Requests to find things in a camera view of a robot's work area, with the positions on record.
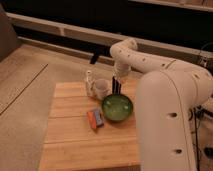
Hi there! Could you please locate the green bowl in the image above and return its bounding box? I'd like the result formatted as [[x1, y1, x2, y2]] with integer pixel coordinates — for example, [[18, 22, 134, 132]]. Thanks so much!
[[101, 94, 133, 122]]

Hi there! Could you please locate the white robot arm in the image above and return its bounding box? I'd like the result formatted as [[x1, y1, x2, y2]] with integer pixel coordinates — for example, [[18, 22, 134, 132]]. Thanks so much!
[[110, 38, 213, 171]]

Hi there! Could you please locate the white cup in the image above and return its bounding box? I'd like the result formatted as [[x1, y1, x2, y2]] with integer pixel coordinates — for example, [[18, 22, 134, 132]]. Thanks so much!
[[94, 79, 109, 100]]

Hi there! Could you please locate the orange and blue eraser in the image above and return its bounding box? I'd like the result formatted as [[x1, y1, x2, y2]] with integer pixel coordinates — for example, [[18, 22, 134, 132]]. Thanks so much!
[[87, 109, 104, 130]]

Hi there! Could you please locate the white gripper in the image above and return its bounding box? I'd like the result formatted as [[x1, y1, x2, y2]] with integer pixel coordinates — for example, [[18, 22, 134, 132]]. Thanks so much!
[[112, 62, 131, 94]]

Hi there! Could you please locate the white bottle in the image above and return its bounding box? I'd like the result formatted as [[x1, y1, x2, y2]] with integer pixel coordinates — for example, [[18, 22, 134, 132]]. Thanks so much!
[[85, 70, 94, 97]]

